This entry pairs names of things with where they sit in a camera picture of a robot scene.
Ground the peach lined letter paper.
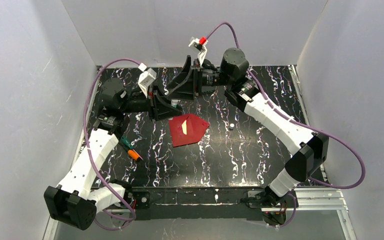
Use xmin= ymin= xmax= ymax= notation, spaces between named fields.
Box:
xmin=181 ymin=120 xmax=188 ymax=135

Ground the red paper envelope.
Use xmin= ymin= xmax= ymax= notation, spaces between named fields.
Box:
xmin=168 ymin=114 xmax=210 ymax=147

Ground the white green glue stick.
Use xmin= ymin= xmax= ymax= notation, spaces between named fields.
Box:
xmin=171 ymin=99 xmax=179 ymax=108

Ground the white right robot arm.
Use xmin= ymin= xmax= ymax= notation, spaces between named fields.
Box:
xmin=167 ymin=47 xmax=329 ymax=205

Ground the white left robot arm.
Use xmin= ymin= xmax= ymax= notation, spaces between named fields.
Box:
xmin=43 ymin=78 xmax=182 ymax=230

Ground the orange green screwdriver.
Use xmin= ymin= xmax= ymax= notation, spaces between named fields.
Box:
xmin=115 ymin=134 xmax=143 ymax=162

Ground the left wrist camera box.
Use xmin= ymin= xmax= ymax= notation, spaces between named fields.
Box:
xmin=137 ymin=62 xmax=157 ymax=99

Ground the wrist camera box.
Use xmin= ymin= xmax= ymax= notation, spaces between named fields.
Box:
xmin=188 ymin=36 xmax=208 ymax=66
xmin=137 ymin=62 xmax=157 ymax=99

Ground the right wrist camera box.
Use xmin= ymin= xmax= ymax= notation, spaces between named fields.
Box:
xmin=188 ymin=36 xmax=208 ymax=66

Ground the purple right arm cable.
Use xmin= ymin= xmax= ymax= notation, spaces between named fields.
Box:
xmin=205 ymin=21 xmax=367 ymax=229

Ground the aluminium front rail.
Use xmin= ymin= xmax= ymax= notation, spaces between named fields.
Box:
xmin=50 ymin=187 xmax=349 ymax=214

